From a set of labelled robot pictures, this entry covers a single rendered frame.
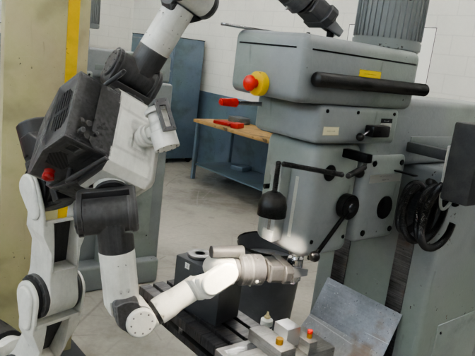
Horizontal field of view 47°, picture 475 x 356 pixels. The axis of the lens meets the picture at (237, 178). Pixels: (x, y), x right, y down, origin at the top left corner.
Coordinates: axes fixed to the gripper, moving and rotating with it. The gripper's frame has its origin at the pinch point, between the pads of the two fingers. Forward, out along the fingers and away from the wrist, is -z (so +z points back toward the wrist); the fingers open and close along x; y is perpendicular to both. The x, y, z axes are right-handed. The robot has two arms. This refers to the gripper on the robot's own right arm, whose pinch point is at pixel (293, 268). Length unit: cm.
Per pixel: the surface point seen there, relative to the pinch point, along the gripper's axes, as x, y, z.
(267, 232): -4.1, -12.6, 12.5
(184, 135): 717, 75, -180
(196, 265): 35.9, 13.9, 17.5
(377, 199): -6.2, -23.7, -19.8
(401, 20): -1, -74, -20
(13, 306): 156, 87, 74
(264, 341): -3.1, 21.3, 7.7
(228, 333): 20.5, 31.7, 8.5
